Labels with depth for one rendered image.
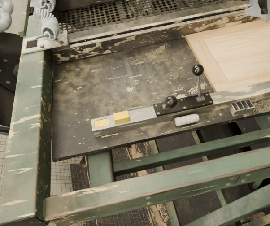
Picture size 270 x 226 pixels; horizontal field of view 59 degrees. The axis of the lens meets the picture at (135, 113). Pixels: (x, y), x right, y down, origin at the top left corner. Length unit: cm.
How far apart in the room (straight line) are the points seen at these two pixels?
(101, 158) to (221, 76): 55
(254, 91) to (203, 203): 189
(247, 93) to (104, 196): 58
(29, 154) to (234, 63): 82
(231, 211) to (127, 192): 88
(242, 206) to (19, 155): 110
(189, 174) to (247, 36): 71
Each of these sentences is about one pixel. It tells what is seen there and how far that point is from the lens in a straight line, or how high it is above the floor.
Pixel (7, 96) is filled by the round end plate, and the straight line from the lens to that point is 150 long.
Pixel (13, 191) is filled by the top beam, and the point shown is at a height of 188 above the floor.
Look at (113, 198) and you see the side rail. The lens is 68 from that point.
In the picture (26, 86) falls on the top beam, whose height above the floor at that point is 188.
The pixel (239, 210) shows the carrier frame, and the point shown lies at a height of 79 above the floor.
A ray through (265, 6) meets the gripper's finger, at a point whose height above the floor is 145.
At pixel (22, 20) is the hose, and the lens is 96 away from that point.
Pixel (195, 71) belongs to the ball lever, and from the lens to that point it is 79.
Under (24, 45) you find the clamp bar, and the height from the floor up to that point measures 190.
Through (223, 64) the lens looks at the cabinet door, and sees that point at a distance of 103.
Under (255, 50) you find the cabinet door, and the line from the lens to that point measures 112.
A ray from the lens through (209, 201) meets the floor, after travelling 261.
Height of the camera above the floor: 196
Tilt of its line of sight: 30 degrees down
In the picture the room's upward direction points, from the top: 78 degrees counter-clockwise
